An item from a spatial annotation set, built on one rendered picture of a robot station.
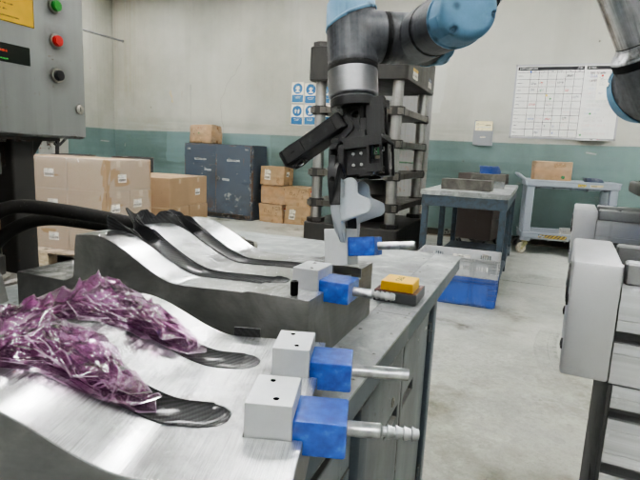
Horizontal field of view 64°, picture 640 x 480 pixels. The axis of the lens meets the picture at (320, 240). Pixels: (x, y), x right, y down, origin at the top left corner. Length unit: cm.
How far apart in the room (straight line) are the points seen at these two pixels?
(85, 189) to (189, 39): 490
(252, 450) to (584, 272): 27
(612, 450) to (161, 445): 34
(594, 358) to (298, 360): 25
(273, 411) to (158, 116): 898
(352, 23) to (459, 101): 644
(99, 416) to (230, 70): 820
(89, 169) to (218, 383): 416
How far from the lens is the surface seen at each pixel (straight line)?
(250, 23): 848
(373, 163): 74
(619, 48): 106
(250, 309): 65
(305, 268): 66
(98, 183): 454
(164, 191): 532
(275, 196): 761
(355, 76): 77
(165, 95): 924
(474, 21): 69
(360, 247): 74
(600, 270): 43
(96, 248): 79
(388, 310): 90
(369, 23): 80
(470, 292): 391
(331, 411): 41
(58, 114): 145
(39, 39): 144
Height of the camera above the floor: 106
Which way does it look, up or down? 10 degrees down
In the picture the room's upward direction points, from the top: 3 degrees clockwise
